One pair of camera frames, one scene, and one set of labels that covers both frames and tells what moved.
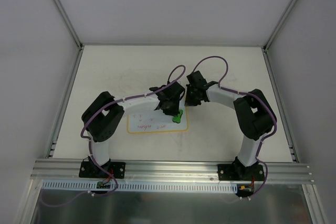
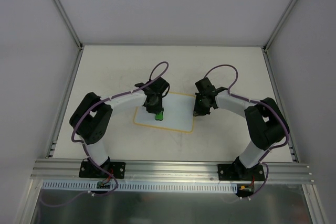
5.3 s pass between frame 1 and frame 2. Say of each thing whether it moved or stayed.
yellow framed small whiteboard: moved
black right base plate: stayed
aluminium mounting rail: stayed
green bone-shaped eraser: moved
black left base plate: stayed
